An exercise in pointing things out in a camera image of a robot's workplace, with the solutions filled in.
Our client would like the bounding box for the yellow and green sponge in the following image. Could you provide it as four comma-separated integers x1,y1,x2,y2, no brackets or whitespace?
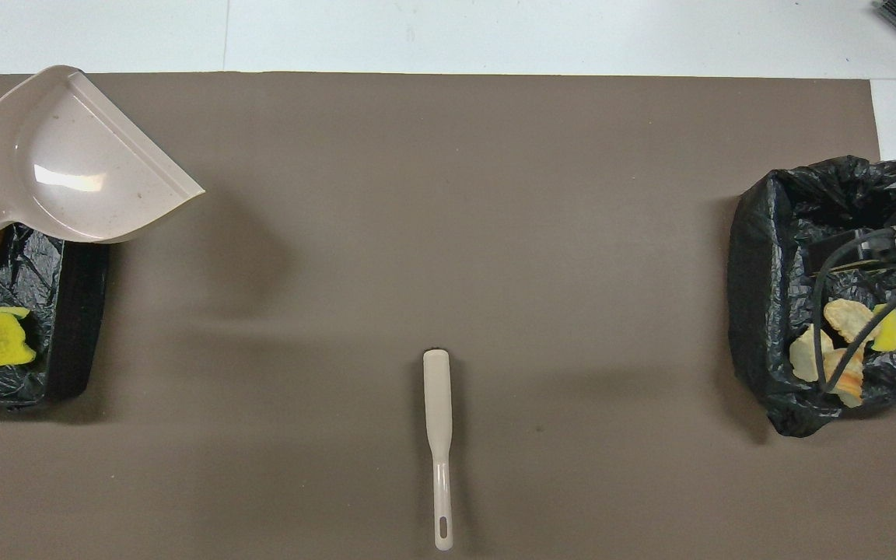
871,302,896,352

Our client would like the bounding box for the beige plastic dustpan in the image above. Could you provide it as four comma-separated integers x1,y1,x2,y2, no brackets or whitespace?
0,65,206,244

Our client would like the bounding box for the beige brush with black bristles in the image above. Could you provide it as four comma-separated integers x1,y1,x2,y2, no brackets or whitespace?
423,348,454,551

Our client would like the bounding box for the notched yellow sponge piece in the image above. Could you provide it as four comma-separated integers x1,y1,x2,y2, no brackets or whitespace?
0,306,37,368

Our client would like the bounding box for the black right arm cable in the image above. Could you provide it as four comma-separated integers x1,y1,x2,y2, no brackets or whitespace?
812,228,896,394

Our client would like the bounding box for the striped croissant piece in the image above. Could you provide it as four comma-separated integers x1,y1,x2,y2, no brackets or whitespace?
789,323,835,383
821,347,866,408

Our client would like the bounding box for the brown table mat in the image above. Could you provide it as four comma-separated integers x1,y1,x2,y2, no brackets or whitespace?
0,72,896,560

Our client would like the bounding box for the pale flaky bread piece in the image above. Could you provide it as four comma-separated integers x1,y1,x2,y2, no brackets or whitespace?
823,299,881,348

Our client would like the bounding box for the black bag lined bin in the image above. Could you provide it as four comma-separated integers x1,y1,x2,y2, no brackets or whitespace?
728,155,896,436
0,177,112,411

